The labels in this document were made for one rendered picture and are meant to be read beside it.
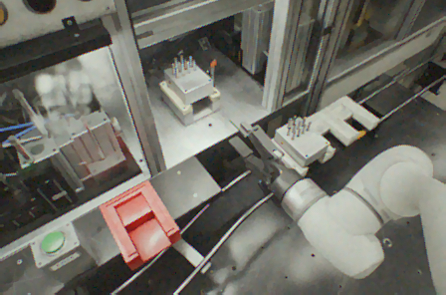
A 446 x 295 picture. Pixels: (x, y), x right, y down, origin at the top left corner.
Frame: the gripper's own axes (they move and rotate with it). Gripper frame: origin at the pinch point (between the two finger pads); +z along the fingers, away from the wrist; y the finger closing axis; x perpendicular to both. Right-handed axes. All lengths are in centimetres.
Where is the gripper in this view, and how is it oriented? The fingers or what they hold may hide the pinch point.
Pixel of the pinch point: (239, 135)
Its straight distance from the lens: 79.0
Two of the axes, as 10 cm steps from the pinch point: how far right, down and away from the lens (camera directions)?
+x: -8.1, 4.4, -3.7
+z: -5.8, -6.2, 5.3
